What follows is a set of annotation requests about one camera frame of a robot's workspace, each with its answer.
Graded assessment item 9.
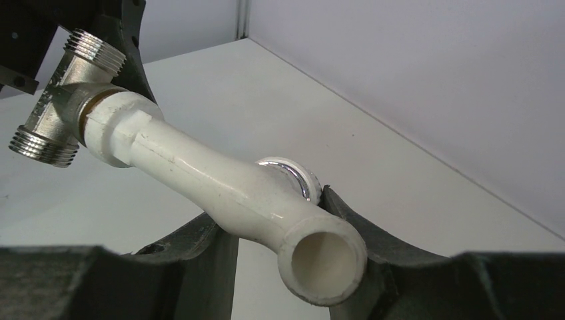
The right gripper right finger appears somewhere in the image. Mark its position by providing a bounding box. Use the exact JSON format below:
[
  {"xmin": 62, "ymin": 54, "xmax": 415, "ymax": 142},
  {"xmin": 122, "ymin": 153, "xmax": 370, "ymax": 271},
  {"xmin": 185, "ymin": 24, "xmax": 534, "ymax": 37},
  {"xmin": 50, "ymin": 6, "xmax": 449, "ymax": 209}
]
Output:
[{"xmin": 320, "ymin": 186, "xmax": 564, "ymax": 319}]

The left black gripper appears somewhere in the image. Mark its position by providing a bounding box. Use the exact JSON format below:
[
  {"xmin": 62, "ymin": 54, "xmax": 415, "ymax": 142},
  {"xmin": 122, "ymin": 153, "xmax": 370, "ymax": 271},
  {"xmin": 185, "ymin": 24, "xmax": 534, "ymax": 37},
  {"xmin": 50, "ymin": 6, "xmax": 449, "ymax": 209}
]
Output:
[{"xmin": 1, "ymin": 0, "xmax": 156, "ymax": 102}]

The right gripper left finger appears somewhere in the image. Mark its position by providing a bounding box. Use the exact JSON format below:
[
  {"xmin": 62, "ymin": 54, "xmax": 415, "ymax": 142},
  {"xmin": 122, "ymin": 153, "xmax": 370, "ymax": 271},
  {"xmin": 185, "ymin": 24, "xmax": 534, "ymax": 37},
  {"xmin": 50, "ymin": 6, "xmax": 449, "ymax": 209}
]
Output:
[{"xmin": 1, "ymin": 214, "xmax": 239, "ymax": 319}]

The metal tee pipe fitting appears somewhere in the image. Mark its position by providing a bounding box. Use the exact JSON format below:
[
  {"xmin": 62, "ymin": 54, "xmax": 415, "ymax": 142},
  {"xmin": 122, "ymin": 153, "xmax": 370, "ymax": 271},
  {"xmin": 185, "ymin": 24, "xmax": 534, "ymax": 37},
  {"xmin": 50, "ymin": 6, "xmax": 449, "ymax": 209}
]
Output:
[{"xmin": 9, "ymin": 29, "xmax": 126, "ymax": 168}]

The white plastic water faucet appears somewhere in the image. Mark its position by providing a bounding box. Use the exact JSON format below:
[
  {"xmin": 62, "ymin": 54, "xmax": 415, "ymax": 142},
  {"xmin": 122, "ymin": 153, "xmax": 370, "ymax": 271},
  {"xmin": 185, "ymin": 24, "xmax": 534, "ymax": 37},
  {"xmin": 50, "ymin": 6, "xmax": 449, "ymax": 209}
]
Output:
[{"xmin": 83, "ymin": 91, "xmax": 367, "ymax": 306}]

